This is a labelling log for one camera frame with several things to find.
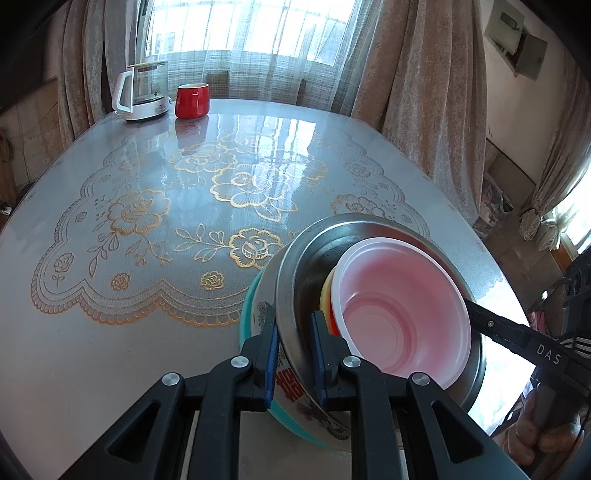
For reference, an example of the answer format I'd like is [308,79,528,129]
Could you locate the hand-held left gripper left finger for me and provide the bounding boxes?
[65,308,280,480]

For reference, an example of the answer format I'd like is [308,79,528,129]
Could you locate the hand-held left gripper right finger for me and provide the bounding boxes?
[310,311,532,480]

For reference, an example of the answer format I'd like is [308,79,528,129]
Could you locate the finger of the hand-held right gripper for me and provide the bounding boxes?
[464,299,527,356]

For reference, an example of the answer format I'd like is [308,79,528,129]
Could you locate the large white dragon-print plate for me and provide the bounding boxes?
[249,268,352,441]

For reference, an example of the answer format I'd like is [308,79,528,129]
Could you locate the teal plastic plate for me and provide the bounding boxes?
[238,272,342,450]

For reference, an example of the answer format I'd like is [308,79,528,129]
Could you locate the yellow plastic bowl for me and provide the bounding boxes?
[320,270,342,335]

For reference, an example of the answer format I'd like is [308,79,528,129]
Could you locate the red plastic bowl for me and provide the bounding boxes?
[331,237,472,387]

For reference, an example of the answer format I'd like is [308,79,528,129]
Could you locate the stainless steel bowl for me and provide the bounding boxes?
[274,213,488,414]

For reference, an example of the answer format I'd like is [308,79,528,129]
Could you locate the person's right hand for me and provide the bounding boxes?
[505,385,585,467]

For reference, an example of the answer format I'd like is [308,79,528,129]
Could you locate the black white-striped clothing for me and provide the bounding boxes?
[556,336,591,358]

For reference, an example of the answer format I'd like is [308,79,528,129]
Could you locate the patterned cushion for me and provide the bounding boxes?
[480,178,513,229]

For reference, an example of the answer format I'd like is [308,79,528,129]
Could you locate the short beige curtain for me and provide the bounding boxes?
[519,161,591,252]

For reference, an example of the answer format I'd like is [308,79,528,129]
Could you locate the lace floral table mat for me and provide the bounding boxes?
[31,131,432,326]

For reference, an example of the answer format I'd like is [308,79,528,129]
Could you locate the red mug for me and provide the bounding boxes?
[174,83,211,119]

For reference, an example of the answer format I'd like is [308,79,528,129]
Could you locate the wooden chair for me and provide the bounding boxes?
[207,70,230,99]

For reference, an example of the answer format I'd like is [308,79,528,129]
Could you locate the white sheer curtain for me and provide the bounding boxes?
[139,0,384,116]

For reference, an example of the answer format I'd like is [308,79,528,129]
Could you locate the white electric kettle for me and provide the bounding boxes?
[113,60,171,123]

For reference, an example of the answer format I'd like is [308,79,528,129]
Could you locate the barred window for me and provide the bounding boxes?
[148,0,361,61]

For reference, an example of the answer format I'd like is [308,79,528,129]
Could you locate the wall electrical box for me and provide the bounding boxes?
[484,0,550,77]

